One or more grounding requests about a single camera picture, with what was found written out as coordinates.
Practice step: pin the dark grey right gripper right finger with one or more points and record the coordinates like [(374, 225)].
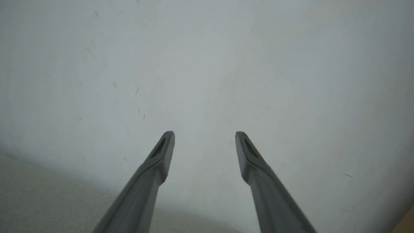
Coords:
[(275, 202)]

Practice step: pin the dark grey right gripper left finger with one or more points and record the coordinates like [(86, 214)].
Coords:
[(140, 197)]

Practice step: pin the grey fabric sofa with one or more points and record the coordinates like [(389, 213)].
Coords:
[(48, 204)]

